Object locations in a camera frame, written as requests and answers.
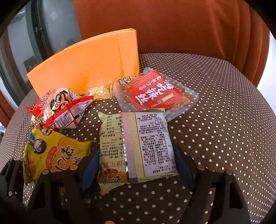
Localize yellow cartoon noodle snack packet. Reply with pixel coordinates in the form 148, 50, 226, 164
23, 124, 96, 185

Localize red cartoon face snack bag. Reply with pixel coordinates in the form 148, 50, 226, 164
25, 88, 93, 129

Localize green noodle snack packet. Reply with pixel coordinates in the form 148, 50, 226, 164
97, 109, 178, 195

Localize small clear yellow candy packet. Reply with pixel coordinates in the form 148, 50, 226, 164
86, 85, 111, 101

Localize red spicy strips clear packet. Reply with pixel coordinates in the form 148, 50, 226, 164
113, 68, 199, 121

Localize brown polka dot tablecloth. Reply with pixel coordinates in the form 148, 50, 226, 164
0, 53, 276, 224

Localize orange curtain left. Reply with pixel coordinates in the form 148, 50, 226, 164
0, 91, 14, 128

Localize orange curtain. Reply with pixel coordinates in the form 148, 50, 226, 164
0, 91, 14, 128
73, 1, 269, 85

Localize orange cardboard box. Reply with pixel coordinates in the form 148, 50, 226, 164
27, 28, 139, 97

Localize green framed glass door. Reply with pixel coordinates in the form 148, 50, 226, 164
1, 1, 82, 109

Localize orange curtain right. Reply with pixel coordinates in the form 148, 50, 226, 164
73, 1, 269, 85

